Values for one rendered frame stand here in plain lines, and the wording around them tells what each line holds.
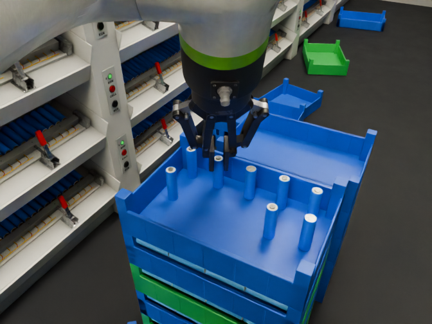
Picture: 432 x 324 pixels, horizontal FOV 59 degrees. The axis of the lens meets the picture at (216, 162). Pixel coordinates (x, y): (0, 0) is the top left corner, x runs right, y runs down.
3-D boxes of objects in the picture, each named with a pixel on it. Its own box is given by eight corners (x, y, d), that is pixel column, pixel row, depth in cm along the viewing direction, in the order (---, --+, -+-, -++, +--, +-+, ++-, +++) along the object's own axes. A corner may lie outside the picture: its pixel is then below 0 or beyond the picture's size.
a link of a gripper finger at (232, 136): (223, 89, 50) (234, 89, 50) (228, 133, 60) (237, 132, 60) (224, 115, 49) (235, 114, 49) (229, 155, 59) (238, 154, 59)
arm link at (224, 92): (263, -3, 42) (179, -1, 41) (274, 82, 36) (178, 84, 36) (257, 38, 47) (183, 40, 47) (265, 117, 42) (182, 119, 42)
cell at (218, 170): (225, 184, 69) (225, 155, 65) (220, 189, 68) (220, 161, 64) (216, 180, 70) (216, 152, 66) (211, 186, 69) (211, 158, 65)
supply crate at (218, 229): (339, 215, 64) (349, 179, 59) (301, 313, 50) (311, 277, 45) (186, 163, 75) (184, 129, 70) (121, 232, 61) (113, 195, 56)
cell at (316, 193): (317, 216, 63) (324, 188, 59) (314, 224, 62) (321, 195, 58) (307, 213, 64) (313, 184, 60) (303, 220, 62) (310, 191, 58)
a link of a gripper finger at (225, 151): (224, 135, 60) (228, 135, 60) (223, 155, 66) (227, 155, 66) (224, 152, 59) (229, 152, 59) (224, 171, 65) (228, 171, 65)
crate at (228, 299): (330, 245, 69) (339, 215, 64) (294, 343, 55) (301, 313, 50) (188, 193, 80) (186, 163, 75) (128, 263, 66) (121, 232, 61)
